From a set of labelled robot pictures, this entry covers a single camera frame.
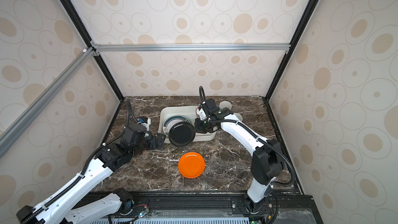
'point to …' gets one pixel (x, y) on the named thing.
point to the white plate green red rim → (172, 120)
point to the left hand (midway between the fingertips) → (161, 135)
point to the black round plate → (182, 134)
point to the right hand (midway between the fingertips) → (194, 130)
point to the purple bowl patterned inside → (196, 112)
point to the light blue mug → (225, 103)
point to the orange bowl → (192, 165)
